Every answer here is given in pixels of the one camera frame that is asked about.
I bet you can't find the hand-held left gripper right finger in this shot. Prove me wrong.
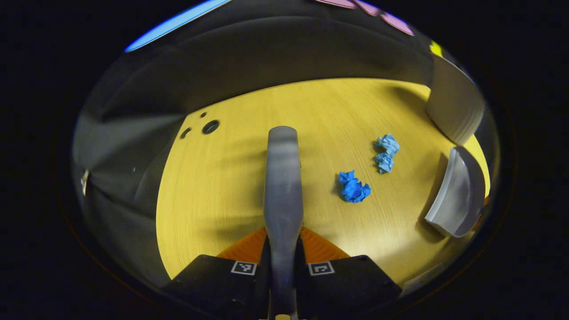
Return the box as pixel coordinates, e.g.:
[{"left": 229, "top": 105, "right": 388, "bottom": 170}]
[{"left": 296, "top": 226, "right": 403, "bottom": 320}]

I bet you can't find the grey plastic dustpan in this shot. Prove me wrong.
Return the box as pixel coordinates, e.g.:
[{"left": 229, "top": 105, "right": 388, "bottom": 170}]
[{"left": 425, "top": 147, "right": 486, "bottom": 238}]

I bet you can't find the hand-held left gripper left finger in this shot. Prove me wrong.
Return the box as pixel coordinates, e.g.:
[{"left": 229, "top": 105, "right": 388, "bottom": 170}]
[{"left": 162, "top": 227, "right": 271, "bottom": 320}]

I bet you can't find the dark blue paper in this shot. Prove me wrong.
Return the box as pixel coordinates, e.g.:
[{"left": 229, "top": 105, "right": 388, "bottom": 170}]
[{"left": 339, "top": 170, "right": 372, "bottom": 204}]

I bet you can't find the grey ribbed garbage bin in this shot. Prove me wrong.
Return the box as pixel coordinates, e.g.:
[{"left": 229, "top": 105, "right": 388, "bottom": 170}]
[{"left": 426, "top": 53, "right": 485, "bottom": 146}]

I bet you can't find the light blue paper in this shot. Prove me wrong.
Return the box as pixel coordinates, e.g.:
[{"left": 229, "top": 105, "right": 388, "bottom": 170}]
[{"left": 373, "top": 134, "right": 401, "bottom": 174}]

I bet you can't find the black backdrop cloth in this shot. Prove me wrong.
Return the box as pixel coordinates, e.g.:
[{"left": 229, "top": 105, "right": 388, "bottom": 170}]
[{"left": 72, "top": 0, "right": 445, "bottom": 285}]

